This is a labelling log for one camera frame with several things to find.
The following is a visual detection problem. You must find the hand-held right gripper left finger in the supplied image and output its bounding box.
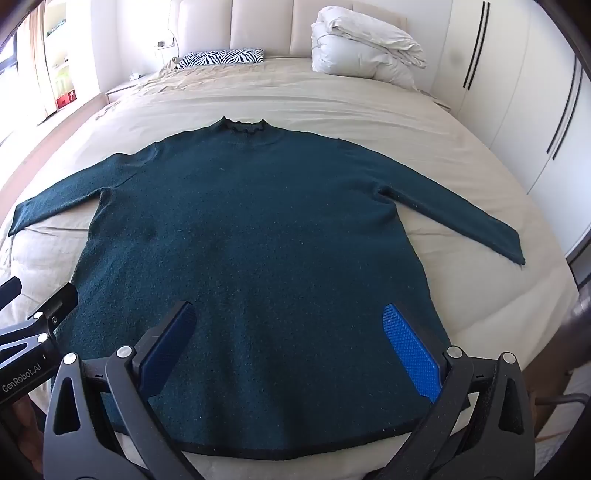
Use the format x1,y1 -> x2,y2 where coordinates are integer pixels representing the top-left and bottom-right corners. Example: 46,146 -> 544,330
43,301 -> 204,480

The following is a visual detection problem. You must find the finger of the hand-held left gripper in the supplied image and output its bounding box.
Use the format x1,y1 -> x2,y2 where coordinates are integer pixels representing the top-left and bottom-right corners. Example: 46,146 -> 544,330
0,276 -> 23,308
27,281 -> 79,332

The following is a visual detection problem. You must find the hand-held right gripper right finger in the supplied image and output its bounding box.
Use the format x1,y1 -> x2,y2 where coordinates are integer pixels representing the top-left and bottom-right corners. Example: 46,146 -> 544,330
365,302 -> 550,480

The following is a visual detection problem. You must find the dark green sweater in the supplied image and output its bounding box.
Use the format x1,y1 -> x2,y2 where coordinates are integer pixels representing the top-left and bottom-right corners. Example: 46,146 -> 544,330
8,117 -> 527,462

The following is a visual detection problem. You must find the white nightstand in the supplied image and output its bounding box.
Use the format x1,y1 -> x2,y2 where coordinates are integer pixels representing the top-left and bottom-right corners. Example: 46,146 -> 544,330
105,74 -> 149,104

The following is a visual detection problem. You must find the white shelf unit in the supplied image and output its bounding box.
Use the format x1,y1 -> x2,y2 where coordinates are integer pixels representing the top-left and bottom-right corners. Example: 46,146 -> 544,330
41,0 -> 100,121

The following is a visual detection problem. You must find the bed with beige sheet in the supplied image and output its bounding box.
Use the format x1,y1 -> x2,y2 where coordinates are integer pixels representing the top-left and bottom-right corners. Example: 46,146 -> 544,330
0,58 -> 583,480

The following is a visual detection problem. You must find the white wardrobe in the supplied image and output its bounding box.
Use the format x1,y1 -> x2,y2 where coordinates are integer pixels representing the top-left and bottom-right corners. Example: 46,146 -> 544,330
406,0 -> 591,259

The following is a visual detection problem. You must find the zebra print pillow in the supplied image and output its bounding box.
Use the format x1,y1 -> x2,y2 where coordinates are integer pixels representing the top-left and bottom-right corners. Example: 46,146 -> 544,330
174,48 -> 265,70

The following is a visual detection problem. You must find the folded white duvet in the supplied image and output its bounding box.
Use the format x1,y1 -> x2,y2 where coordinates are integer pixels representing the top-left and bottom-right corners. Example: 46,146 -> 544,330
310,6 -> 428,90

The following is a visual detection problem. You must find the beige padded headboard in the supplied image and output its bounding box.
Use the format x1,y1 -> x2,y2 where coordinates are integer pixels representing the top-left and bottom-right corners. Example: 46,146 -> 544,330
168,0 -> 409,63

